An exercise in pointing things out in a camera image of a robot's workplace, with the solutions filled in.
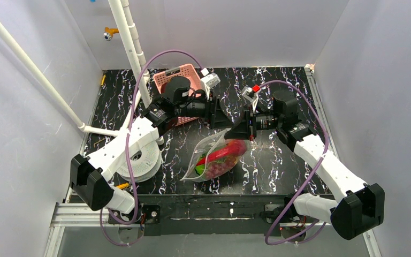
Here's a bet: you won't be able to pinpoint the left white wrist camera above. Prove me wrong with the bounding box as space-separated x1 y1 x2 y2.
200 68 220 99

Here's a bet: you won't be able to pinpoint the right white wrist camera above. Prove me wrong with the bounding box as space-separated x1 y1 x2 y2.
240 85 261 112

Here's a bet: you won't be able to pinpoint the purple toy grapes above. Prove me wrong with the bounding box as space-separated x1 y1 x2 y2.
203 157 238 179

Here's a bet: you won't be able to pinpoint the clear polka dot zip bag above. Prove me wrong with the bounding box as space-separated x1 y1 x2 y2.
181 129 250 183

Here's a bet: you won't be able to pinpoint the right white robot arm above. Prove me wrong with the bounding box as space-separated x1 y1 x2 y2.
224 90 385 240

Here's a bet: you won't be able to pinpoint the white PVC pipe frame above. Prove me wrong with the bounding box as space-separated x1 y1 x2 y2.
0 0 165 146

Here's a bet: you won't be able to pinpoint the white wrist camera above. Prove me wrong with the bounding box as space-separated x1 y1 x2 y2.
240 85 261 112
200 68 220 99

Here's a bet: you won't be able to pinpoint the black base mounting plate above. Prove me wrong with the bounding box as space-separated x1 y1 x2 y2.
106 193 341 237

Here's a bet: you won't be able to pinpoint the green toy vegetable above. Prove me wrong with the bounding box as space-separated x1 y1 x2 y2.
194 154 209 176

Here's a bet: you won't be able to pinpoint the orange toy faucet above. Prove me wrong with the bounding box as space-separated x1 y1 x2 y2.
103 27 119 41

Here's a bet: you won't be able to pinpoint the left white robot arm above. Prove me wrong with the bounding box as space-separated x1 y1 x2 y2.
70 73 233 214

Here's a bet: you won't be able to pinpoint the orange handled screwdriver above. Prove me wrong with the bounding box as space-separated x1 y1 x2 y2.
116 183 130 190

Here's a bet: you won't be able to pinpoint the pink plastic basket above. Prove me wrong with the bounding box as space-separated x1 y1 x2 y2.
143 75 207 130

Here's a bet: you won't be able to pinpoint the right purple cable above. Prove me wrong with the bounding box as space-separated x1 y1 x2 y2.
258 80 330 246

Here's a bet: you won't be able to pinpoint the red toy chili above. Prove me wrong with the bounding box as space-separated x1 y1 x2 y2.
207 140 248 161

